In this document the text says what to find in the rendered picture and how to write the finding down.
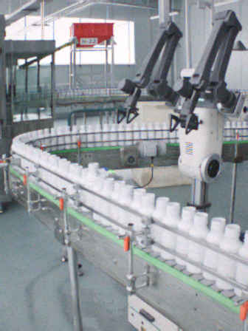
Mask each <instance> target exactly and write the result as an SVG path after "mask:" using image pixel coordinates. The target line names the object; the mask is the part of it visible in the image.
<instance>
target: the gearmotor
mask: <svg viewBox="0 0 248 331"><path fill-rule="evenodd" d="M166 153H167V146H166V145H165V141H164V140H143V141H137V142H136V143H135V145H134V146H125V147H122V148H120V166H121V169H122V170H125V168H132V167H139V159H145V158H151V159H152V178H151V180H150V182H149V183H148V184H150V183H151V181H152V179H153V175H154V173H153V166H154V164H153V159H154V158H156V157H165V155H166ZM148 184H146V185H144V186H142V187H145V186H147V185H148ZM142 187H139V188H142ZM134 189H135V188H134Z"/></svg>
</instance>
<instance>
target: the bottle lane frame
mask: <svg viewBox="0 0 248 331"><path fill-rule="evenodd" d="M13 176H14V178H15V179H16V181H17V186H18V187H19V188H17V192H18V197H17V196H15V200H17V201H18V202H19V203H20V204H21V205H22V206H23V207H24V208H26V209H27V211H28V209H29V205H28V204H27V201H28V199H27V180H26V184H24V178H23V177H22V176H19V173H17V172H15V171H13ZM38 195H39V197H40V200H39V201H38V202H33V203H32V209H33V210H35V209H38V203H40V204H41V209H39V210H38V211H34V213H33V214H32V215H33V216H34V217H35V218H36V219H38V220H39V221H40V222H42V223H43V224H44V225H45V226H47V227H48V229H50V230H51V231H52V232H54V233H55V230H54V229H53V227H54V225H53V224H54V222H57V223H59V224H60V225H62V228H63V230H64V229H65V225H64V213H63V210H61V209H60V202H59V200H54V199H53V198H54V197H52V195H51V194H48V193H47V192H45V191H43V190H42V189H40V188H39V187H37V186H36V185H34V184H33V183H32V182H30V197H31V201H37V200H38ZM67 213H68V217H69V229H70V231H74V230H77V229H78V222H79V223H80V230H79V231H77V232H73V233H71V241H72V240H76V239H79V236H78V232H79V233H81V240H80V241H77V242H73V243H72V245H71V246H70V247H71V248H72V249H73V250H75V251H76V252H77V253H79V254H80V255H81V256H82V257H85V258H86V259H88V260H89V261H90V262H91V263H92V264H93V265H94V266H95V267H97V268H98V269H99V270H101V271H103V272H104V273H105V274H106V275H107V276H109V277H110V278H111V279H113V280H115V281H116V282H117V283H118V284H119V285H122V286H123V287H124V288H125V289H126V288H127V286H128V280H127V279H126V275H127V274H128V251H124V247H123V239H118V240H117V235H114V234H112V233H111V231H110V232H109V231H106V230H105V228H102V227H100V226H99V225H97V224H96V223H95V222H93V221H91V220H89V219H87V218H85V216H83V215H81V214H79V213H78V212H76V211H73V210H72V208H70V207H69V206H67ZM145 263H146V264H148V274H147V273H146V274H145V275H144V276H147V277H148V285H146V286H145V287H143V288H140V289H138V290H137V291H136V293H135V294H134V295H135V296H136V297H138V298H139V299H142V301H143V302H144V303H146V304H147V305H148V306H150V307H152V308H154V309H155V310H156V311H157V312H158V313H159V314H162V315H163V316H164V317H166V319H167V320H170V321H171V322H173V323H174V324H175V325H176V326H178V327H179V328H181V330H184V331H242V326H243V321H242V320H241V319H240V316H239V312H240V310H241V306H239V307H235V306H234V305H233V302H234V301H233V300H232V298H233V297H232V298H227V297H226V296H223V295H222V294H221V292H222V291H220V292H216V291H215V290H213V289H211V288H210V287H211V286H206V285H204V284H202V283H201V282H200V281H201V280H200V281H196V280H195V279H192V278H191V277H190V276H192V275H190V276H188V275H185V274H184V273H182V271H178V270H177V269H175V268H174V267H171V266H169V265H167V264H165V263H164V262H162V261H160V260H158V258H154V257H153V256H151V255H150V253H146V252H145V251H144V252H143V251H142V250H140V249H139V248H137V247H136V245H134V257H133V274H134V275H135V276H136V275H139V274H142V273H144V264H145ZM144 276H140V277H138V278H137V280H136V281H135V287H139V286H142V285H144Z"/></svg>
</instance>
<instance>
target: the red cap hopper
mask: <svg viewBox="0 0 248 331"><path fill-rule="evenodd" d="M114 24H115V23H111V22H89V23H85V22H72V24H71V26H70V27H69V37H70V38H75V44H72V45H70V46H69V54H70V59H69V71H70V75H69V88H70V92H71V91H72V89H74V92H75V91H76V90H75V89H76V81H77V82H78V83H79V84H80V85H81V86H82V85H83V84H84V85H87V83H85V82H84V81H83V80H82V79H81V78H80V77H79V75H103V77H101V79H99V80H98V81H97V82H96V83H95V85H97V84H98V83H99V82H100V81H101V80H102V79H103V78H104V77H106V79H105V80H104V81H103V82H102V83H101V84H100V85H101V86H102V85H103V84H104V83H106V87H105V88H106V90H108V87H109V78H110V77H111V87H114V88H115V81H114V37H115V35H114V28H113V25H114ZM76 39H77V40H78V42H79V44H76ZM108 39H111V46H110V47H108ZM103 41H105V46H104V47H96V46H97V45H98V44H100V43H101V42H103ZM72 46H73V48H72ZM84 49H104V50H84ZM108 50H111V72H109V54H108ZM77 51H89V52H100V51H105V64H106V72H83V73H77V70H76V55H77ZM72 60H73V68H72ZM76 77H77V78H78V79H79V80H80V81H81V82H82V83H83V84H82V83H81V82H80V81H79V80H78V79H77V78H76ZM72 79H73V87H72ZM114 88H113V90H114ZM69 107H70V111H72V110H74V109H76V106H74V104H73V105H70V106H69ZM73 116H74V117H73ZM72 117H73V125H72ZM76 120H77V112H74V113H72V116H70V125H71V132H72V127H73V126H76ZM106 124H109V112H106ZM111 124H115V111H112V122H111Z"/></svg>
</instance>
